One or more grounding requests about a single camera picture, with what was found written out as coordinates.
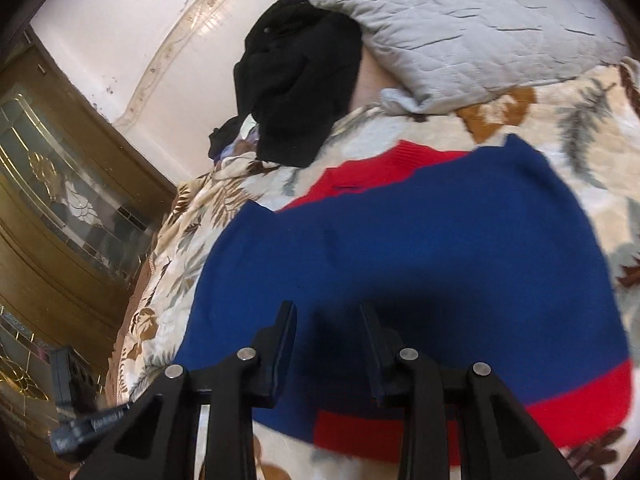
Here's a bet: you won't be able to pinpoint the blue and red knit sweater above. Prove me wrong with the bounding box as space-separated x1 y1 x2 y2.
176 136 632 462

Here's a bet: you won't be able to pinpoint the small dark purple clothes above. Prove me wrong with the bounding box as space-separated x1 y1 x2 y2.
208 114 256 160

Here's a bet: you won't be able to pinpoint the wooden glass door cabinet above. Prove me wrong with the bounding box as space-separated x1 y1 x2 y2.
1 30 175 479

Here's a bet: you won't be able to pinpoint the leaf pattern fleece blanket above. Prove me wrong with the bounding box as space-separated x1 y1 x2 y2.
106 56 640 480

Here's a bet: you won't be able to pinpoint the black garment pile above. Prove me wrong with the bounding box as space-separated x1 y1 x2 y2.
233 0 362 168

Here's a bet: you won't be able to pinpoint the grey quilted pillow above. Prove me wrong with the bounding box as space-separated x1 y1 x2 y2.
309 0 630 115

